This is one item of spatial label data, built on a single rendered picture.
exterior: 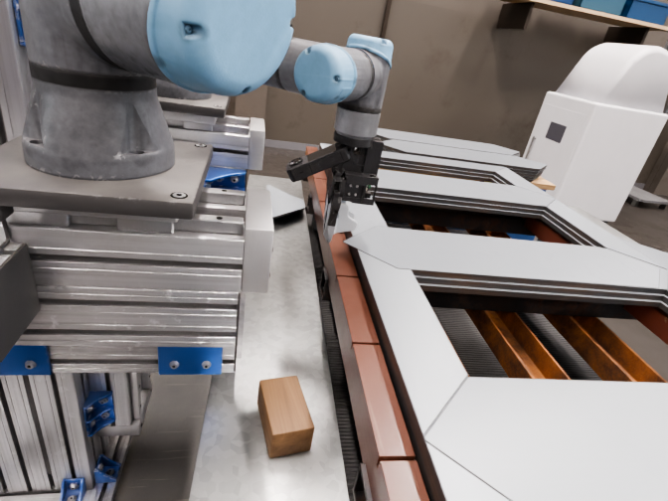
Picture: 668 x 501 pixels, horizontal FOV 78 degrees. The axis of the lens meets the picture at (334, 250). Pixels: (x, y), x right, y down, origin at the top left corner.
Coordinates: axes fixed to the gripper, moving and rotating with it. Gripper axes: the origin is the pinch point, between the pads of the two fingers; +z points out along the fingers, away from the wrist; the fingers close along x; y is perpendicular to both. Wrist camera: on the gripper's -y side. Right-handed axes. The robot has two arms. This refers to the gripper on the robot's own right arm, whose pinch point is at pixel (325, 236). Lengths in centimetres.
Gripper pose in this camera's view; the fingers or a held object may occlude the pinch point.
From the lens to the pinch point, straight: 81.4
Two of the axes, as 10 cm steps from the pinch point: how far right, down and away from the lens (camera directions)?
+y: 9.8, 0.8, 1.8
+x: -1.2, -4.8, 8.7
